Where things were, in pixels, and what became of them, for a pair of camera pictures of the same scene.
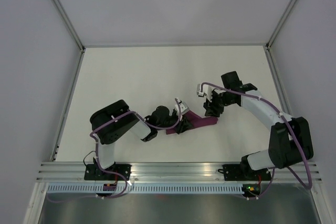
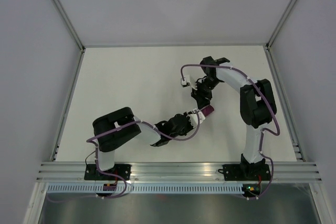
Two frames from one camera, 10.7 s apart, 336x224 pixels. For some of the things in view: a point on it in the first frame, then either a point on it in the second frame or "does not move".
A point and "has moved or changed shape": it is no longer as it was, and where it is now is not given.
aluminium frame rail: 56,172 does not move
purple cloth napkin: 194,121 has moved or changed shape
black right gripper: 210,110 -> 200,96
